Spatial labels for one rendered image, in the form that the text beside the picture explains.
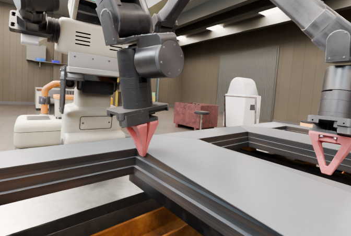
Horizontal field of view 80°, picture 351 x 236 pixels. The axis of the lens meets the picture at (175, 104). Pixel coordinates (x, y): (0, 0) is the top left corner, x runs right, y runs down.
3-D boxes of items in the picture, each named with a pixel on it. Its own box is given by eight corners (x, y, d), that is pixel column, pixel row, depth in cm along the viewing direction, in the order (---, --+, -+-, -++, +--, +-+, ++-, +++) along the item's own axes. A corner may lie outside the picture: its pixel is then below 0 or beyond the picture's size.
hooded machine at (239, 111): (221, 128, 610) (225, 77, 600) (236, 127, 647) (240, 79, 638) (244, 133, 541) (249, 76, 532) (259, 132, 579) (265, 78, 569)
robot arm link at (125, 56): (135, 46, 42) (109, 45, 37) (159, 42, 37) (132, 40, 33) (138, 81, 43) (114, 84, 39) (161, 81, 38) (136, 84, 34)
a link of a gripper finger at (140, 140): (172, 153, 42) (168, 107, 40) (141, 165, 37) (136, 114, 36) (153, 144, 47) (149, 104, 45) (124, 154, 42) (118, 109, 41)
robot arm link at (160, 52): (139, 13, 40) (97, 11, 34) (184, -4, 32) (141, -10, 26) (149, 74, 43) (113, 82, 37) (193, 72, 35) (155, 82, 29)
